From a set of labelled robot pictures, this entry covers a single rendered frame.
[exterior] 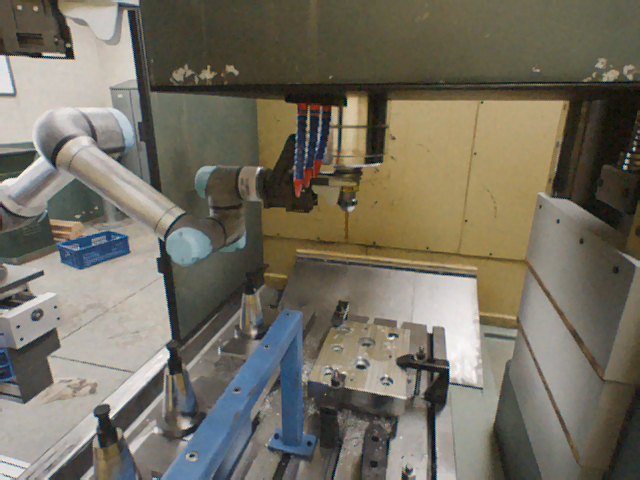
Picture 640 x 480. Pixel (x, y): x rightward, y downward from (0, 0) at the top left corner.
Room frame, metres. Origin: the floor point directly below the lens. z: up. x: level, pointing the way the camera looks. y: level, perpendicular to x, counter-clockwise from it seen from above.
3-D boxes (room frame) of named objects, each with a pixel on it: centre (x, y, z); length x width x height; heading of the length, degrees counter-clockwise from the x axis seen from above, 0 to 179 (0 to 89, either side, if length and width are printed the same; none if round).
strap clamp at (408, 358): (0.81, -0.26, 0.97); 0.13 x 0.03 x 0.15; 75
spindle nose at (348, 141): (0.79, -0.06, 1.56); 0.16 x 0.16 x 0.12
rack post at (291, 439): (0.65, 0.06, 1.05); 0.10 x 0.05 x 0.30; 75
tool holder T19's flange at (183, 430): (0.40, 0.18, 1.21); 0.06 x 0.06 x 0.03
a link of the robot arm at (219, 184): (0.86, 0.22, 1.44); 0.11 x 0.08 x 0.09; 75
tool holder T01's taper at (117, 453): (0.29, 0.21, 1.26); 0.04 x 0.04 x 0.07
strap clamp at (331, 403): (0.70, -0.04, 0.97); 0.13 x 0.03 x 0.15; 165
